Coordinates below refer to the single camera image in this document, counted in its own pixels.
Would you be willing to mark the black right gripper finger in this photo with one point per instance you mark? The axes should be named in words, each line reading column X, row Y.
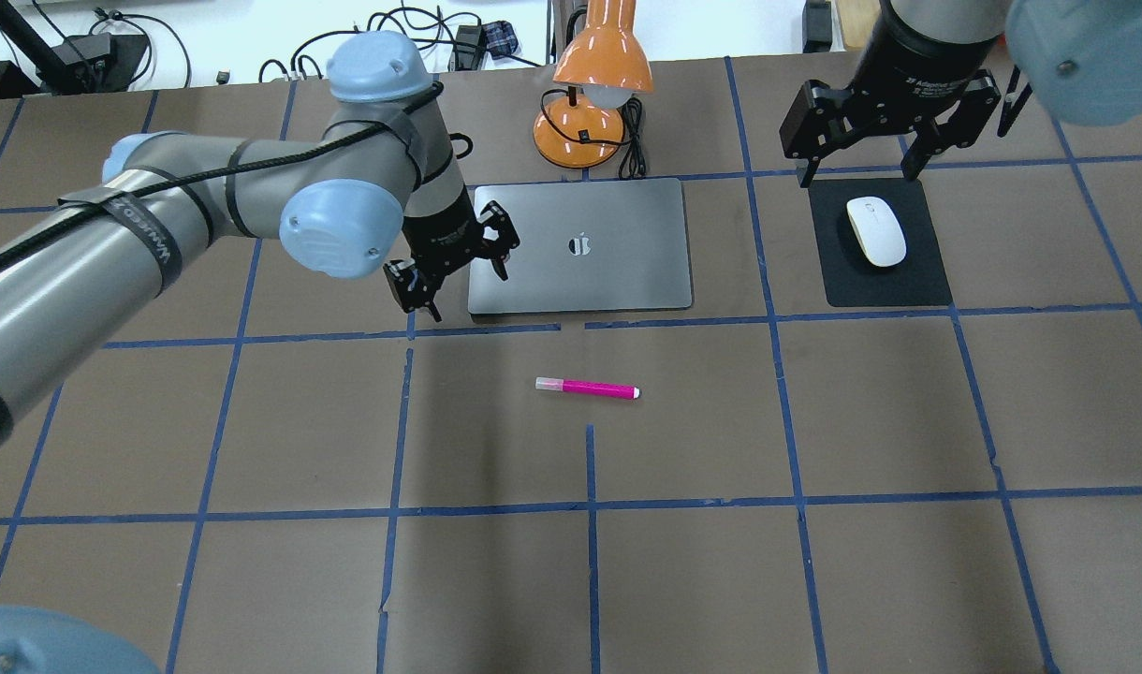
column 968, row 119
column 816, row 126

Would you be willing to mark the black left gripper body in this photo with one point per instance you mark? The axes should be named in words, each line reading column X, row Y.
column 441, row 234

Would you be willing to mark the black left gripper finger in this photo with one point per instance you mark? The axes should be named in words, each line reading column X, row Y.
column 414, row 286
column 495, row 219

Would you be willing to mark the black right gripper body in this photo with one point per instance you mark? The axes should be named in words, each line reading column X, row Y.
column 917, row 65

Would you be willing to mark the white computer mouse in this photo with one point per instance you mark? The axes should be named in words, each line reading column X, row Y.
column 877, row 231

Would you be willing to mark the pink pen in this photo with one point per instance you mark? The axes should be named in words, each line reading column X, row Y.
column 592, row 388

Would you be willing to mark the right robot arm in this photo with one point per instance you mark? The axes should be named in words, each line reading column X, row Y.
column 1082, row 60

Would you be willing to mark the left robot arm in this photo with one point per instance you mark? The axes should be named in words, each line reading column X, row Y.
column 381, row 191

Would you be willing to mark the silver laptop notebook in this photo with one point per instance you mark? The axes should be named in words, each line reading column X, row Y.
column 597, row 246

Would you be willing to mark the black mousepad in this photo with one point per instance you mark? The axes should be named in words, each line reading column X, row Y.
column 849, row 280

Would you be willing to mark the black power adapter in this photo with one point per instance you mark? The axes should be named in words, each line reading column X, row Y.
column 816, row 26

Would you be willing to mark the orange desk lamp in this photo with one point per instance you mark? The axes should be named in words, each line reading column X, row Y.
column 593, row 111

